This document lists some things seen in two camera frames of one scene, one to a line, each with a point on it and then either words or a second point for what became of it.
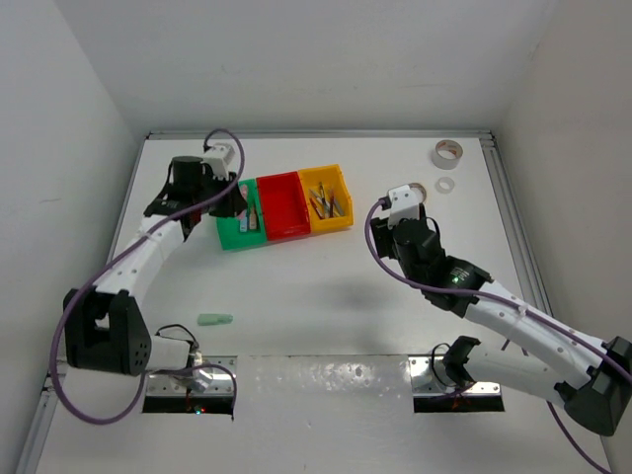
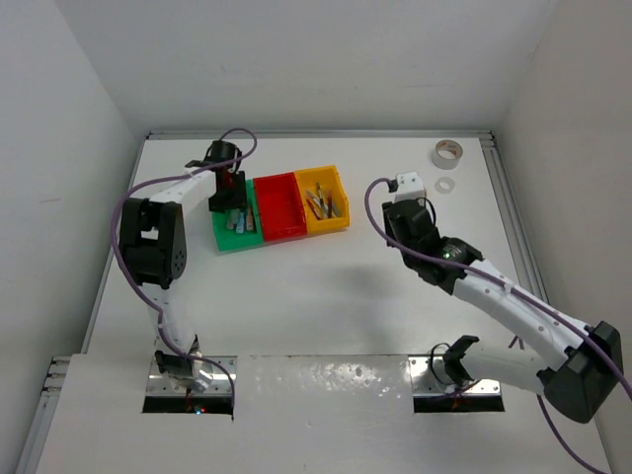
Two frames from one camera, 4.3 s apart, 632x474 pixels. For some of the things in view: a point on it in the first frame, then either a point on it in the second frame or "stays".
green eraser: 213,319 → 232,218
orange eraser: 252,218 stays
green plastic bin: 229,227 stays
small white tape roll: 444,185 stays
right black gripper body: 383,237 → 408,254
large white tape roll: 447,154 stays
